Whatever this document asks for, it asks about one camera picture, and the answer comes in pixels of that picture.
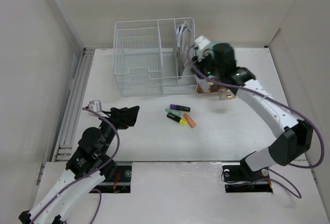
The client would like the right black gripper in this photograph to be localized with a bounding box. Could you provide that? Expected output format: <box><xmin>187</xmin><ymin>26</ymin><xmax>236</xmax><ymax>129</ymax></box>
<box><xmin>190</xmin><ymin>49</ymin><xmax>223</xmax><ymax>80</ymax></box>

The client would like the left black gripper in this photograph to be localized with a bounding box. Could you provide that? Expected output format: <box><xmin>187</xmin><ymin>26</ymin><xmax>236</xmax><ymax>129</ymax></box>
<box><xmin>97</xmin><ymin>105</ymin><xmax>139</xmax><ymax>154</ymax></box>

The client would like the clear blue-cap bottle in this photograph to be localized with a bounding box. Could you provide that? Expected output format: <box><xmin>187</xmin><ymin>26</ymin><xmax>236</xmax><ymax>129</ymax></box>
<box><xmin>197</xmin><ymin>79</ymin><xmax>213</xmax><ymax>91</ymax></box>

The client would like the grey setup guide booklet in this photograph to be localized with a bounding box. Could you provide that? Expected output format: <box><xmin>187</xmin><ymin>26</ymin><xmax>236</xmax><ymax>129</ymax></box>
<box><xmin>176</xmin><ymin>28</ymin><xmax>191</xmax><ymax>77</ymax></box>

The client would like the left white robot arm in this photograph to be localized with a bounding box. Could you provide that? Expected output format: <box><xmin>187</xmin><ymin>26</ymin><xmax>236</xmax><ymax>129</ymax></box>
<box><xmin>19</xmin><ymin>106</ymin><xmax>140</xmax><ymax>223</ymax></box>

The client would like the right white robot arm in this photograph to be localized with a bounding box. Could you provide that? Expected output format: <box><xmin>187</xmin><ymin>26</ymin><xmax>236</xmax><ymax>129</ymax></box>
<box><xmin>191</xmin><ymin>41</ymin><xmax>312</xmax><ymax>180</ymax></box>

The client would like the teal wooden drawer box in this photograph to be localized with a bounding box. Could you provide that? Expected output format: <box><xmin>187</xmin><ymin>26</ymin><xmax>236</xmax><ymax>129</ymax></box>
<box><xmin>191</xmin><ymin>36</ymin><xmax>236</xmax><ymax>92</ymax></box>

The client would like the purple highlighter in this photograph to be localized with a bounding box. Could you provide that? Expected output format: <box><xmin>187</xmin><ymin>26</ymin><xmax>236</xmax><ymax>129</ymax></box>
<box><xmin>170</xmin><ymin>104</ymin><xmax>191</xmax><ymax>112</ymax></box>

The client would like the green highlighter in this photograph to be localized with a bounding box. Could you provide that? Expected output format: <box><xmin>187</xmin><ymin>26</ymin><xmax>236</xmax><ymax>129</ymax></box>
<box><xmin>165</xmin><ymin>108</ymin><xmax>181</xmax><ymax>117</ymax></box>

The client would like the orange highlighter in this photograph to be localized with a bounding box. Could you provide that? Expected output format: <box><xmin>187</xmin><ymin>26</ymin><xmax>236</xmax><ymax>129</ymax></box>
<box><xmin>183</xmin><ymin>114</ymin><xmax>196</xmax><ymax>128</ymax></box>

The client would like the yellow highlighter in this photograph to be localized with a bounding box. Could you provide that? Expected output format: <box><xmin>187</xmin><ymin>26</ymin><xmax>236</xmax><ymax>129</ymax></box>
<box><xmin>167</xmin><ymin>113</ymin><xmax>187</xmax><ymax>125</ymax></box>

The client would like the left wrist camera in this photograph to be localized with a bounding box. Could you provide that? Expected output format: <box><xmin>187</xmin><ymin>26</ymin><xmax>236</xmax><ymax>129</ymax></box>
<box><xmin>88</xmin><ymin>100</ymin><xmax>102</xmax><ymax>113</ymax></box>

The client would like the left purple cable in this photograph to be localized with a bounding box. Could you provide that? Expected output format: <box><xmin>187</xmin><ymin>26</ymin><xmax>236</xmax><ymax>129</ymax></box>
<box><xmin>28</xmin><ymin>107</ymin><xmax>121</xmax><ymax>224</ymax></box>

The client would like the purple cable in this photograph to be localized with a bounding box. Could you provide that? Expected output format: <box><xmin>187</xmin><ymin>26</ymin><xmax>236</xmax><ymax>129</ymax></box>
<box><xmin>28</xmin><ymin>107</ymin><xmax>121</xmax><ymax>224</ymax></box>
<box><xmin>186</xmin><ymin>44</ymin><xmax>325</xmax><ymax>199</ymax></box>

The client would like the white wire desk organizer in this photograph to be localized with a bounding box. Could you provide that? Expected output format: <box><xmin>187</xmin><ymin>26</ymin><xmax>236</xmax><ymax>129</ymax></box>
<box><xmin>113</xmin><ymin>18</ymin><xmax>197</xmax><ymax>97</ymax></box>

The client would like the aluminium rail frame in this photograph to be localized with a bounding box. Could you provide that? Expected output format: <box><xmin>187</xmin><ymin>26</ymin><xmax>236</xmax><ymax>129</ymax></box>
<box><xmin>50</xmin><ymin>48</ymin><xmax>95</xmax><ymax>162</ymax></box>

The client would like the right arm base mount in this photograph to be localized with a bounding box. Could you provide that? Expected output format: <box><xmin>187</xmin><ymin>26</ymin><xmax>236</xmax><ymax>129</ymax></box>
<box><xmin>221</xmin><ymin>162</ymin><xmax>273</xmax><ymax>193</ymax></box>

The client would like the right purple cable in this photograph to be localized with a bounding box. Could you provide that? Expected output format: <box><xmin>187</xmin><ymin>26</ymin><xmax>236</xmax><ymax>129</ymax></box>
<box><xmin>186</xmin><ymin>44</ymin><xmax>325</xmax><ymax>199</ymax></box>

